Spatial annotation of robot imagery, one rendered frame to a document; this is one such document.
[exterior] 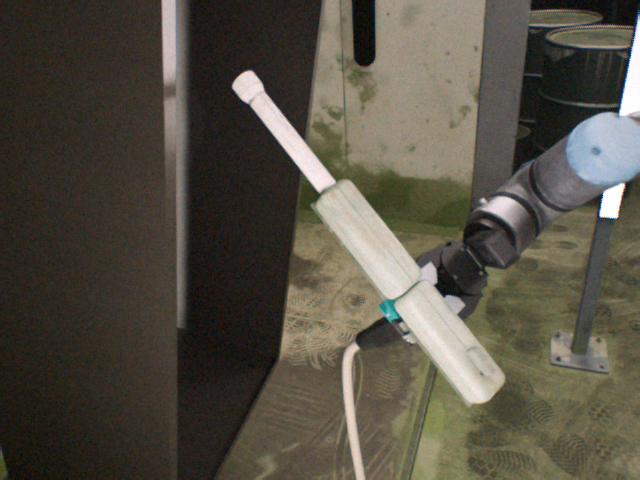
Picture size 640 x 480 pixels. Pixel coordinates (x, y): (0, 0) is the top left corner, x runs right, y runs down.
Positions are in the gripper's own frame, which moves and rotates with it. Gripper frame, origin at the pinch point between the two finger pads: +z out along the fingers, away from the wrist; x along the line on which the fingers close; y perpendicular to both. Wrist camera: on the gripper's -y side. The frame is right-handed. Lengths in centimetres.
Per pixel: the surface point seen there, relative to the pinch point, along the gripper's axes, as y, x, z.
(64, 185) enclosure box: 8.5, 39.1, 21.2
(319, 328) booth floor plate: 159, -8, -54
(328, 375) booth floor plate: 140, -22, -38
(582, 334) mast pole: 104, -68, -113
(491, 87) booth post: 119, 28, -177
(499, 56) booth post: 108, 36, -181
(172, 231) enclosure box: 6.3, 26.6, 14.7
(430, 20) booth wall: 115, 67, -169
